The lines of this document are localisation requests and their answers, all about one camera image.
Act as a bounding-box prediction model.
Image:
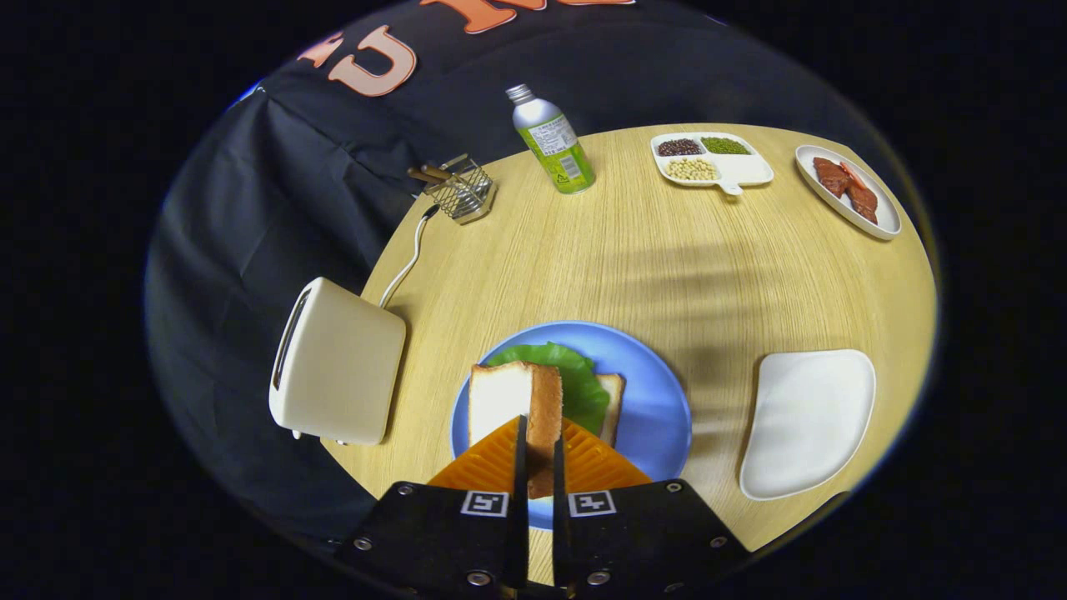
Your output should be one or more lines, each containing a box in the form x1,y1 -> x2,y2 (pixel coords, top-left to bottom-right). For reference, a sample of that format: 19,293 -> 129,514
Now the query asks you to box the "white square plate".
739,349 -> 877,502

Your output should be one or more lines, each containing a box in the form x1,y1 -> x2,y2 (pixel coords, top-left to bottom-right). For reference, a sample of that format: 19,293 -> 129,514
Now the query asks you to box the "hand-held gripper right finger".
553,415 -> 751,597

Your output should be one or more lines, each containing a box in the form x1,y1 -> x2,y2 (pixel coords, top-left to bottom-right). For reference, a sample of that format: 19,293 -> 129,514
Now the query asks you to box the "white toaster cable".
379,204 -> 441,311

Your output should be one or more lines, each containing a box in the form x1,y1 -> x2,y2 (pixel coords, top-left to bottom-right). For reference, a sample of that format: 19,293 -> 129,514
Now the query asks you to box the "metal wire utensil holder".
423,154 -> 498,226

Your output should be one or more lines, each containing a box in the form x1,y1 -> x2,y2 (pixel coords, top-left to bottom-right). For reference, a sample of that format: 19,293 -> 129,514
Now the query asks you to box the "plain toast bread slice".
468,360 -> 564,499

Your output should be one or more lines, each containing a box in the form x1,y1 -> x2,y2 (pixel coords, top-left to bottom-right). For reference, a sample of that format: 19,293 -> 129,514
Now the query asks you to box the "green-labelled metal bottle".
505,83 -> 597,196

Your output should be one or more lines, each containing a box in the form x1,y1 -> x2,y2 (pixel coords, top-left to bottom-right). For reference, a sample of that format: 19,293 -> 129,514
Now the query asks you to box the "brown meat piece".
846,179 -> 879,224
814,157 -> 851,198

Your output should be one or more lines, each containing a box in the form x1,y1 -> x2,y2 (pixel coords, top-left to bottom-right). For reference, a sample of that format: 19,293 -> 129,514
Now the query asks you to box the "white divided dish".
650,132 -> 775,197

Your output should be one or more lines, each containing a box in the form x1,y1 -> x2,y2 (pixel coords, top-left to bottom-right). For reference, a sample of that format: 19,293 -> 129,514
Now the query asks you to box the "pile of yellow soybeans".
665,157 -> 719,182

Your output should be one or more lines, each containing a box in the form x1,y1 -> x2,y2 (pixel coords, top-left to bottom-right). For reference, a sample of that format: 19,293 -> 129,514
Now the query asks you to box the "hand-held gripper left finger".
336,414 -> 530,597

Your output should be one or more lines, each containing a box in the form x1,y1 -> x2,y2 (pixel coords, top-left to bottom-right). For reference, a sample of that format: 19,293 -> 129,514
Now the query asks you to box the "green lettuce leaf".
486,341 -> 611,436

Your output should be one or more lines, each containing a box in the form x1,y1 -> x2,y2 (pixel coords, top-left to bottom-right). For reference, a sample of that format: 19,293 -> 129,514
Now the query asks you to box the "white oval meat plate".
794,145 -> 903,242

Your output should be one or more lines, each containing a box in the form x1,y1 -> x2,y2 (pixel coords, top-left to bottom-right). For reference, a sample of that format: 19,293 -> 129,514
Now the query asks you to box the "black backdrop cloth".
143,0 -> 918,559

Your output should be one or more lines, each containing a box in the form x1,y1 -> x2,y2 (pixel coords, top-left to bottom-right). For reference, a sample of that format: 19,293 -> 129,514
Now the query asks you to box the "white toaster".
268,277 -> 408,447

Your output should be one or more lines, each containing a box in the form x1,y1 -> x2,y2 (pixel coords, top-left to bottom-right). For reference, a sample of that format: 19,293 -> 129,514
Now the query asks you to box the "blue round plate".
450,321 -> 693,532

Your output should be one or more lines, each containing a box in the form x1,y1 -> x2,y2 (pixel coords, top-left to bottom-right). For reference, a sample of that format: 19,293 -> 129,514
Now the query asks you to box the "bread slice with ham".
596,373 -> 625,448

